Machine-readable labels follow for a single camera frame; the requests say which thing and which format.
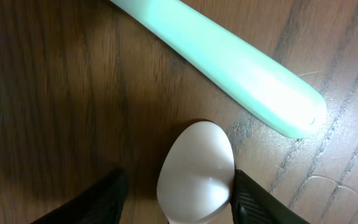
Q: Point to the white plastic spoon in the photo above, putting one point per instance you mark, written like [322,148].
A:
[195,182]

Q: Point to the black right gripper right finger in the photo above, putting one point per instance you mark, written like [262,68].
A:
[251,203]

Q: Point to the mint green plastic fork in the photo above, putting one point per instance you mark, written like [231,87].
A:
[268,90]

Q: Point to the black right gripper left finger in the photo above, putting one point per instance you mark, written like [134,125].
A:
[103,202]

